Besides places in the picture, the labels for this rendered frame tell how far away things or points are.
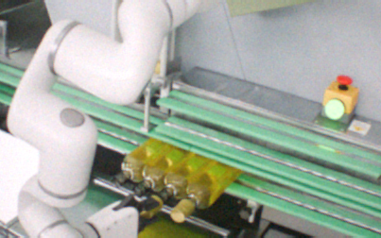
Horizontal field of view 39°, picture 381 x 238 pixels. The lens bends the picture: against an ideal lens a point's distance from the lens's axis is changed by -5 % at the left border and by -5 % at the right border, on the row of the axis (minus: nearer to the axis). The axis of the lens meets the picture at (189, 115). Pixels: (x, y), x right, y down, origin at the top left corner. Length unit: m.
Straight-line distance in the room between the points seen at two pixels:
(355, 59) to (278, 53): 0.20
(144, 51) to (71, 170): 0.20
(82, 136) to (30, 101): 0.09
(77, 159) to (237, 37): 0.74
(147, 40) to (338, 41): 0.66
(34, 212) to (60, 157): 0.24
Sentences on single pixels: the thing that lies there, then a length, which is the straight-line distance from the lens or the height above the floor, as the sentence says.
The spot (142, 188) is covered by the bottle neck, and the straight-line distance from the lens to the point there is 1.27.
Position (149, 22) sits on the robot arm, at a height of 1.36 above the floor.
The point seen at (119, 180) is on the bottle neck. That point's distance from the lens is 1.29.
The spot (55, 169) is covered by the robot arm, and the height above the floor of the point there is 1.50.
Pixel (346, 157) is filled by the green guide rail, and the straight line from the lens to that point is 1.24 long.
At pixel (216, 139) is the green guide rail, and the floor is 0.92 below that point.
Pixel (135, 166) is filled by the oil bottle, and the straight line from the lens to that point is 1.32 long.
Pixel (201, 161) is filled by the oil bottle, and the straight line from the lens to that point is 1.34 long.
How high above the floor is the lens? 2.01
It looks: 52 degrees down
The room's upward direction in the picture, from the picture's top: 127 degrees counter-clockwise
